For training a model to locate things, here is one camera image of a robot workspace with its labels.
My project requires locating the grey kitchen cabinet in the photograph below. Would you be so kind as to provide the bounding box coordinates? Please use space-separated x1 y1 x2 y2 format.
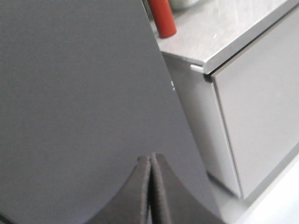
157 0 299 199

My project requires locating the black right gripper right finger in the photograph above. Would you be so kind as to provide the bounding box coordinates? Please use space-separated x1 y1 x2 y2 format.
150 153 224 224

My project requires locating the red cylindrical bottle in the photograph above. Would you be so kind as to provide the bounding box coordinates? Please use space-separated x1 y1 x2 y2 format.
148 0 177 38

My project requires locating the grey round container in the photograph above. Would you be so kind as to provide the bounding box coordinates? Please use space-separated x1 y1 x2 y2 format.
169 0 200 11

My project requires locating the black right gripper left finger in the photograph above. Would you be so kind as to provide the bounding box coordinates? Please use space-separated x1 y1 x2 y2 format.
87 156 151 224

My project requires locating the dark grey fridge door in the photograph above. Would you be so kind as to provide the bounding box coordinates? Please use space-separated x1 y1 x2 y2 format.
0 0 220 224

